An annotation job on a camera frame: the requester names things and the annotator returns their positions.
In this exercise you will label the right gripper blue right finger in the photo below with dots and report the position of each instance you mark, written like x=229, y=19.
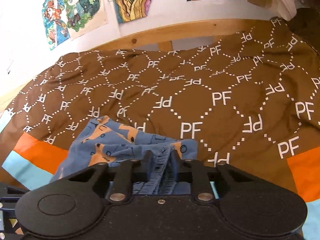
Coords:
x=197, y=175

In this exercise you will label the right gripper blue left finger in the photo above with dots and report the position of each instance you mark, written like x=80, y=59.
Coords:
x=128, y=173

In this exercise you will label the blue pajama pants orange cars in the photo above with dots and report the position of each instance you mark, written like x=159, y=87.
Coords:
x=106, y=141

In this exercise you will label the brown PF patterned duvet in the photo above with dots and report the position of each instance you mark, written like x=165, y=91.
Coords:
x=250, y=100

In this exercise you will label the anime girl poster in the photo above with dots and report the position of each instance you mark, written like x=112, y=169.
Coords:
x=83, y=16

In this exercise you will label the blue mermaid poster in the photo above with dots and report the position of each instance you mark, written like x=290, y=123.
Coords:
x=55, y=27

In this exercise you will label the wooden bed frame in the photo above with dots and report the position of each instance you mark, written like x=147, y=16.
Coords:
x=164, y=36

